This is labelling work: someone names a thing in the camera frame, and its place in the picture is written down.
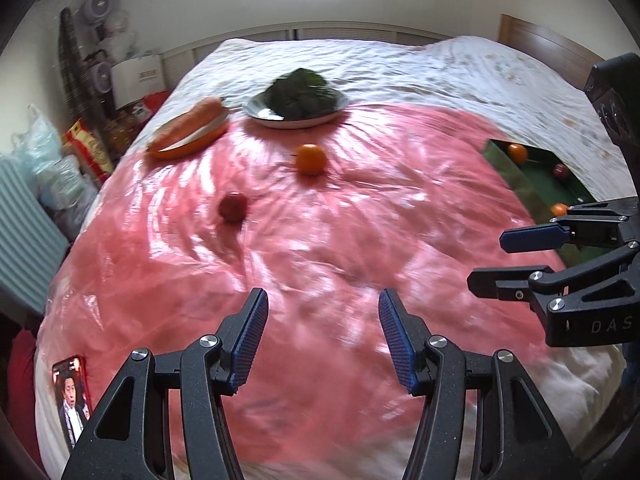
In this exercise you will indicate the white knife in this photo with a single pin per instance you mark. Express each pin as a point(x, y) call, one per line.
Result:
point(200, 132)

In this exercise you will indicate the green tray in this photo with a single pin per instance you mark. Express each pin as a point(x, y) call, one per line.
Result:
point(535, 180)

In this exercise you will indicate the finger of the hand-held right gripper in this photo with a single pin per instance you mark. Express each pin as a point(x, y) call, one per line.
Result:
point(500, 284)
point(530, 239)

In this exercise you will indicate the red plum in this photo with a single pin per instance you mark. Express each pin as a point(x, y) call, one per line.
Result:
point(560, 170)
point(233, 207)

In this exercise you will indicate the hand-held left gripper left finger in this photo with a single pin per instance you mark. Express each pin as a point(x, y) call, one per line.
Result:
point(247, 345)

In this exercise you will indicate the pink plastic sheet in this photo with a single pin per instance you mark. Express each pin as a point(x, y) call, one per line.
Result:
point(325, 240)

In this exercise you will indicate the orange plate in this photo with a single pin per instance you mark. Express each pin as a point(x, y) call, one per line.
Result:
point(195, 149)

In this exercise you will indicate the small white fan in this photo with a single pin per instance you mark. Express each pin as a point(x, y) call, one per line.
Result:
point(96, 7)
point(100, 75)

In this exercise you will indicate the white plate with blue rim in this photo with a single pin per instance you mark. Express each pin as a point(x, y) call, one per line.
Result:
point(280, 121)

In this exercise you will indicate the red cloth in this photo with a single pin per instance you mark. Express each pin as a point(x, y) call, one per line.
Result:
point(22, 390)

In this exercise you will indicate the crumpled clear plastic bag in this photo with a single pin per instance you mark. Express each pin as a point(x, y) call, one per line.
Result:
point(120, 35)

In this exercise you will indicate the plaid scarf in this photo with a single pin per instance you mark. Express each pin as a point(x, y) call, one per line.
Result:
point(72, 65)

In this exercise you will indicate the red smartphone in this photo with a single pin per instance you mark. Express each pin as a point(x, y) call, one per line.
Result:
point(72, 400)

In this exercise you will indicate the wooden headboard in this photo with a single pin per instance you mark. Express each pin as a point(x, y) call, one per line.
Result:
point(545, 45)

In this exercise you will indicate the carrot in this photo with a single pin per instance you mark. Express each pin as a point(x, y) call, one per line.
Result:
point(190, 120)

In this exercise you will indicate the green leafy vegetable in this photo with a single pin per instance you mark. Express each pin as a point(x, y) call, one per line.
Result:
point(300, 92)

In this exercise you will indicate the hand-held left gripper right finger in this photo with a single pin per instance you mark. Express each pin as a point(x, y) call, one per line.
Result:
point(397, 345)

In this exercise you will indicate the light blue suitcase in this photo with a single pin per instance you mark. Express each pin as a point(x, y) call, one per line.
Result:
point(27, 240)

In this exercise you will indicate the white paper bag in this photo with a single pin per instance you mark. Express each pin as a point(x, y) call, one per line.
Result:
point(137, 80)

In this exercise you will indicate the orange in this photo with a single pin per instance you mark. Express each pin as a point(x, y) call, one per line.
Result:
point(311, 159)
point(517, 153)
point(559, 209)

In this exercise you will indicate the yellow and red rice bag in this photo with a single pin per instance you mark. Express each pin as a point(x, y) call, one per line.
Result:
point(90, 150)

